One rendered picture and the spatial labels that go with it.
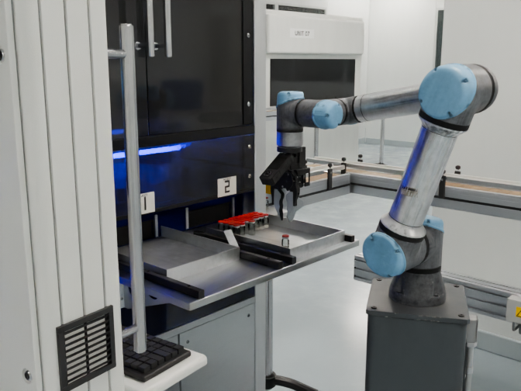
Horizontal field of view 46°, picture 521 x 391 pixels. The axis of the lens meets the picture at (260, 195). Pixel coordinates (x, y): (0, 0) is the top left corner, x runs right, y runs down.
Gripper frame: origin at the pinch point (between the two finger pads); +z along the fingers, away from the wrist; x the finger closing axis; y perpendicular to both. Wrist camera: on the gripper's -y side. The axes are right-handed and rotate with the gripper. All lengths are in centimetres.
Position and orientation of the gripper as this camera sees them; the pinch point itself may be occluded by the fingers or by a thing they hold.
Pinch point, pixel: (284, 216)
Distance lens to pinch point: 177.5
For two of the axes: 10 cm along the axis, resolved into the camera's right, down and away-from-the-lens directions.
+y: 6.7, -1.5, 7.2
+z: 0.0, 9.8, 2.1
